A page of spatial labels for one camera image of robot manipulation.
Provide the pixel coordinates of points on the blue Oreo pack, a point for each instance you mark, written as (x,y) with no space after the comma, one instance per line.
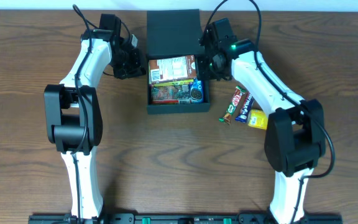
(196,91)

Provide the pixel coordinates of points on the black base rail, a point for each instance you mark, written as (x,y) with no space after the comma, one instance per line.
(129,218)

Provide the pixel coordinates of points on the red KitKat bar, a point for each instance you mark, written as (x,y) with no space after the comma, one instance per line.
(238,93)

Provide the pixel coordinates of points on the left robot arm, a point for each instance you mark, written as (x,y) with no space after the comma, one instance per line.
(73,116)

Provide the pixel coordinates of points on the yellow green snack box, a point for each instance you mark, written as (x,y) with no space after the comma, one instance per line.
(171,82)

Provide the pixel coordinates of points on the yellow plastic bottle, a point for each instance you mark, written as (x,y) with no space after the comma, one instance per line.
(258,119)

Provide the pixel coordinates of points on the green snack bag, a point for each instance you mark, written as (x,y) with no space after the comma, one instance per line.
(175,94)

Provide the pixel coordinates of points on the black cardboard box with lid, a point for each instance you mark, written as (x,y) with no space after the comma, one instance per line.
(172,34)

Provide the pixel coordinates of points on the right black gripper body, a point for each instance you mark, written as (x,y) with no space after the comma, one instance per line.
(207,66)

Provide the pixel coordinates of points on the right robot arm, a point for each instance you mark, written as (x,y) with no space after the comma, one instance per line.
(295,138)

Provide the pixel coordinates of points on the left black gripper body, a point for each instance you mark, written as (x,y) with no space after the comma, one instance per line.
(130,66)

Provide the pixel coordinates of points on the brown chocolate box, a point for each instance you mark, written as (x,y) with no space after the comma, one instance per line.
(172,69)

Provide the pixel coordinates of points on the blue Dairy Milk bar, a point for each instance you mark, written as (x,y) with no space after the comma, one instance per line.
(246,108)

